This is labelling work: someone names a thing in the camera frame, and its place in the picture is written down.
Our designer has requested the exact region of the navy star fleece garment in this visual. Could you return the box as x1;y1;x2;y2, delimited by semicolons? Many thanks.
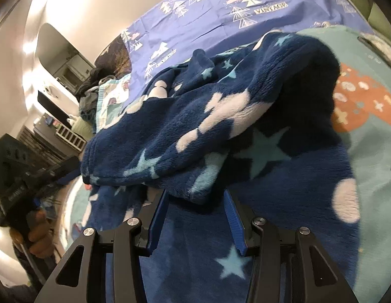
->
80;32;361;303

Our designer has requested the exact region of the light blue printed cloth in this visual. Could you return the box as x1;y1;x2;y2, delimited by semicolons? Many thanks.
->
94;75;133;131

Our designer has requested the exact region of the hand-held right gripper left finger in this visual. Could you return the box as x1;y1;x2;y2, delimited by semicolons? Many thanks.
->
34;190;170;303

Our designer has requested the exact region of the teal printed blanket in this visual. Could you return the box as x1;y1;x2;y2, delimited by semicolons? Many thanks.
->
58;25;391;303

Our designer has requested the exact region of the dark brown cloth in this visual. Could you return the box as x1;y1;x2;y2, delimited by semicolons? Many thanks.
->
95;35;133;79

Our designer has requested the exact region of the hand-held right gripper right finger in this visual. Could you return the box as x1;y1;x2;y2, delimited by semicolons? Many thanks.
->
223;189;352;303

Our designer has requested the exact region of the blue tree-print bedsheet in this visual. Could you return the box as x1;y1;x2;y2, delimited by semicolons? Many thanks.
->
120;0;376;108

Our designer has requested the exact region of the pile of dark clothes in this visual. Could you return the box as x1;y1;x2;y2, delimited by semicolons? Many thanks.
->
74;66;118;123

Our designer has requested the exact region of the person's left hand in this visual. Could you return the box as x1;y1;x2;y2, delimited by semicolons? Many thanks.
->
28;210;56;257

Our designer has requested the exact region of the black monitor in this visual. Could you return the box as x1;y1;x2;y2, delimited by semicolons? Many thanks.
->
37;90;71;124

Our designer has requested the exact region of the white slatted rack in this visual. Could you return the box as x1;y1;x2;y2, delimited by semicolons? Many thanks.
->
54;122;86;153

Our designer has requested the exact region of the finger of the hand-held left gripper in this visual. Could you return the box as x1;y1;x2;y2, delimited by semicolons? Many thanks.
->
33;156;81;201

